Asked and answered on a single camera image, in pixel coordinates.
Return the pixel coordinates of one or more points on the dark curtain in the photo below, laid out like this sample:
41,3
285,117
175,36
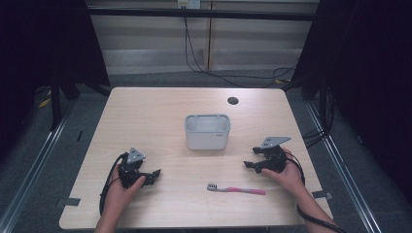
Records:
372,64
32,48

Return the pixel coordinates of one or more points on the black metal stand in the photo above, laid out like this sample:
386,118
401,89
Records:
55,103

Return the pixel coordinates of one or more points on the white wall socket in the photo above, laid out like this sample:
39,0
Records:
193,4

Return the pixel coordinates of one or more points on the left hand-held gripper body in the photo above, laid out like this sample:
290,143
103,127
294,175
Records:
134,156

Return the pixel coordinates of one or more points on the white plastic holder box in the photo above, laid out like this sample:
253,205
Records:
207,139

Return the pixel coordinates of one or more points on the black table grommet hole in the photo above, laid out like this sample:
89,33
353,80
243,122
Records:
233,100

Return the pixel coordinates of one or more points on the person's left hand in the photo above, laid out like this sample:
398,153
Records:
120,194

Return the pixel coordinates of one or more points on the metal floor rail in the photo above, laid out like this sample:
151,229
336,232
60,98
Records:
29,174
343,168

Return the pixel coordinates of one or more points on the grey tape strip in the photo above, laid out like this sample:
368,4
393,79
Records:
69,202
322,194

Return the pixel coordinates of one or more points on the black horizontal frame bar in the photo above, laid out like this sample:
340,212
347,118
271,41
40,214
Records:
145,13

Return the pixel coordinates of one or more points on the yellow floor item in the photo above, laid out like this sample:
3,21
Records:
44,103

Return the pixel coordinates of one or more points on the pink toothbrush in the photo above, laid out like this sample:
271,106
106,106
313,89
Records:
246,190

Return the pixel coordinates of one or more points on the small black floor item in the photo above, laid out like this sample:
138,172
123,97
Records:
79,136

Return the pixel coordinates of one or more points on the person's right hand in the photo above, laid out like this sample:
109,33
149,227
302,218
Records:
290,178

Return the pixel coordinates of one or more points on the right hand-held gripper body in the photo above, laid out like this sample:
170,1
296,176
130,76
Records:
275,158

